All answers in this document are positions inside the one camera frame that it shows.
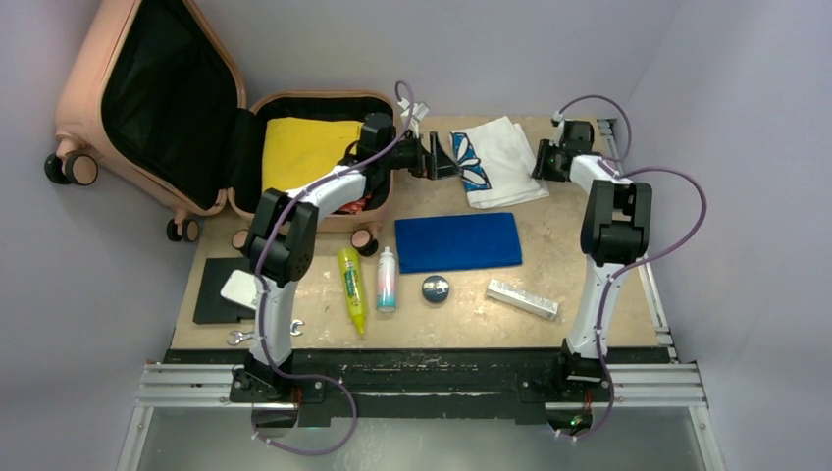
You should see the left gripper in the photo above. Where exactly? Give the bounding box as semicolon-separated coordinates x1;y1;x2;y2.
379;131;462;181

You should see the white shirt blue print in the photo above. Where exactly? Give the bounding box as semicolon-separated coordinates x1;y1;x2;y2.
449;116;549;210

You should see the red white patterned cloth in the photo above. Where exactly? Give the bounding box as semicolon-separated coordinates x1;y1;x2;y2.
336;197;370;215

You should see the yellow cloth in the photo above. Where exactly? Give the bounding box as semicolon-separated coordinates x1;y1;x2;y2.
261;118;362;191

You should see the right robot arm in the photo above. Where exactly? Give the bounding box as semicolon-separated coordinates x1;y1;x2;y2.
533;116;652;399

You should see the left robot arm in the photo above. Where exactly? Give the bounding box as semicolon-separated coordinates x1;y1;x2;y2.
230;114;459;402

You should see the blue folded cloth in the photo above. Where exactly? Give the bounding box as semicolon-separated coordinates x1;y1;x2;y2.
394;212;523;274

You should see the dark round tin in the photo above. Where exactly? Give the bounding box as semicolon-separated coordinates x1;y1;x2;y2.
421;275;450;304

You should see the yellow green tube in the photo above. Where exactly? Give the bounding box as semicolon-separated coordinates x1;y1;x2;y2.
338;247;369;337

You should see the silver toothpaste box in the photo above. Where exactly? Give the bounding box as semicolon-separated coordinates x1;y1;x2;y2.
486;279;559;321

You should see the white teal spray bottle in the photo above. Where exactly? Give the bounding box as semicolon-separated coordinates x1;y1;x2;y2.
377;246;397;313

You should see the white square device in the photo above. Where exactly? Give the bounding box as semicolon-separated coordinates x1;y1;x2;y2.
220;270;259;310

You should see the silver wrench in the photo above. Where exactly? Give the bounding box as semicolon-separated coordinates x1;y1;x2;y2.
227;319;305;346

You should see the black flat notebook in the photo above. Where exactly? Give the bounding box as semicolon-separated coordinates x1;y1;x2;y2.
192;257;255;325

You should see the pink open suitcase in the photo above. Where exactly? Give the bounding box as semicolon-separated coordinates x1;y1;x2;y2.
43;1;395;242

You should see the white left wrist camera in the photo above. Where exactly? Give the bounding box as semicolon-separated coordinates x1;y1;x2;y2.
397;97;430;134

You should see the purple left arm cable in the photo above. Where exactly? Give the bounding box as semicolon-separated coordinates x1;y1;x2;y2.
249;79;417;457

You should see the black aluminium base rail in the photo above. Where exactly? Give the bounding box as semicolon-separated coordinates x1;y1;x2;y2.
136;348;706;427

